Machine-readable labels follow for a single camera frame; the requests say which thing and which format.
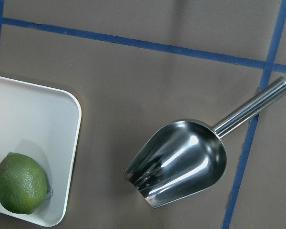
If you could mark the stainless steel ice scoop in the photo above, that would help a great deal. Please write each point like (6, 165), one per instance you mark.
(188, 156)

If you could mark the beige plastic tray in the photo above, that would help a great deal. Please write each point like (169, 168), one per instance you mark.
(43, 123)

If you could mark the green lime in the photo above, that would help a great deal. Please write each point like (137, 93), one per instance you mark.
(23, 184)

